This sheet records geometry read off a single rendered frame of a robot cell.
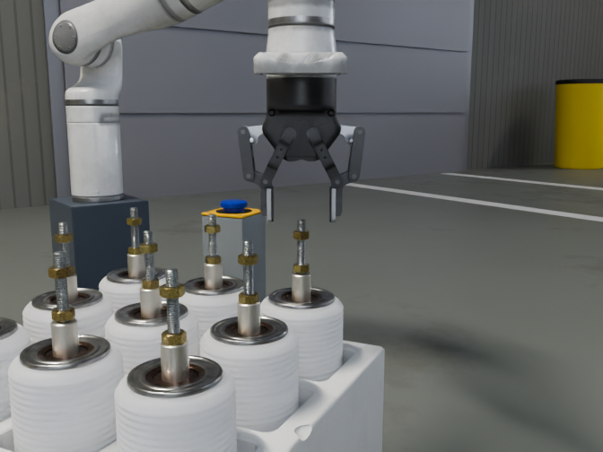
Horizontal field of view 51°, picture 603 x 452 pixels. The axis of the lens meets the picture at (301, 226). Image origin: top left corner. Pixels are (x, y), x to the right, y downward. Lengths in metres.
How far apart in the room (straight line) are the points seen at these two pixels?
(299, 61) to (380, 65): 3.80
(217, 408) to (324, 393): 0.18
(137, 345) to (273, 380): 0.14
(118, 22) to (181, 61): 2.44
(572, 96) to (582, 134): 0.31
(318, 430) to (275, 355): 0.08
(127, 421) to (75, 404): 0.07
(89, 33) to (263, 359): 0.72
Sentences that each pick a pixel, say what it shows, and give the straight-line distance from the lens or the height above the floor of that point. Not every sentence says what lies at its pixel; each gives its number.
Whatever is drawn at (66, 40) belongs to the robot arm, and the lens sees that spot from 1.17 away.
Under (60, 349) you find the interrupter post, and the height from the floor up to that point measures 0.26.
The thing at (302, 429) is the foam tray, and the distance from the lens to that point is 0.60.
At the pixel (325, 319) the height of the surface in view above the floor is 0.24.
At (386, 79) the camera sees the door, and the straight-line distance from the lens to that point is 4.44.
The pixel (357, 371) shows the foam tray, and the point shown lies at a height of 0.18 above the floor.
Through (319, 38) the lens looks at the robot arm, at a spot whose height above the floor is 0.53.
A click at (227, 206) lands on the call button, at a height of 0.32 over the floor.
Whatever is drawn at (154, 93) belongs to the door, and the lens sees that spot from 3.47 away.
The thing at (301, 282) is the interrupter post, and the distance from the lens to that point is 0.70.
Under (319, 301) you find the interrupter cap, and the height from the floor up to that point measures 0.25.
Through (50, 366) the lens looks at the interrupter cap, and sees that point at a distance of 0.57.
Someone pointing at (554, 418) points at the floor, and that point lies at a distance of 1.07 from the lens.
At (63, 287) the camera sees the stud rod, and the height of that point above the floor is 0.31.
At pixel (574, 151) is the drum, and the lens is 5.52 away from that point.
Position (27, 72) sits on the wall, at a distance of 3.32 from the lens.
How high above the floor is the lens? 0.46
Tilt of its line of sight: 10 degrees down
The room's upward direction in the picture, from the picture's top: straight up
